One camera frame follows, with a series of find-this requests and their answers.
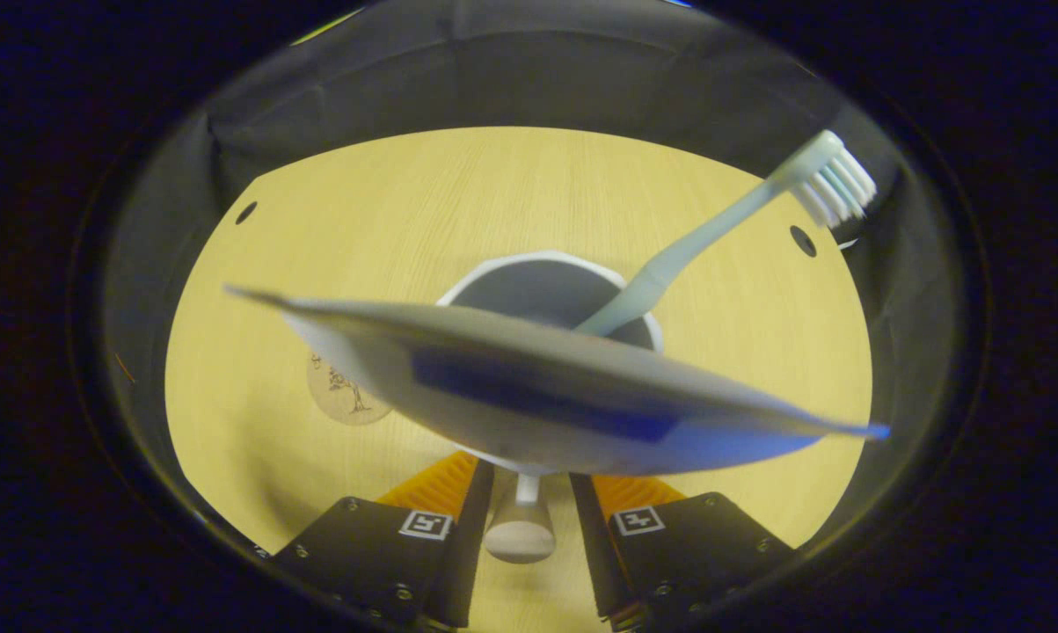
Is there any round cork coaster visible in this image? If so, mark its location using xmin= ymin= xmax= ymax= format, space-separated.
xmin=306 ymin=352 xmax=395 ymax=427

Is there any white cup with wooden handle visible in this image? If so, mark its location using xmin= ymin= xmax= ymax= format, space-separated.
xmin=436 ymin=251 xmax=666 ymax=565

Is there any pale blue toothbrush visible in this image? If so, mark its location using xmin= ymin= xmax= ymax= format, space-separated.
xmin=574 ymin=129 xmax=879 ymax=338

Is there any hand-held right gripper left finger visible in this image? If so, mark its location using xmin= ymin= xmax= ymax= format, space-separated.
xmin=271 ymin=453 xmax=497 ymax=629

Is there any black backdrop cloth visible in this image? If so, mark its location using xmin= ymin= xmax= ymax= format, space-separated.
xmin=106 ymin=0 xmax=960 ymax=528

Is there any white and blue toothpaste tube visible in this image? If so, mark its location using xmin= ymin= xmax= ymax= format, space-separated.
xmin=223 ymin=283 xmax=892 ymax=477

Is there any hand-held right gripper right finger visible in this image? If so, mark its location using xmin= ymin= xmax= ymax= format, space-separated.
xmin=568 ymin=473 xmax=795 ymax=629

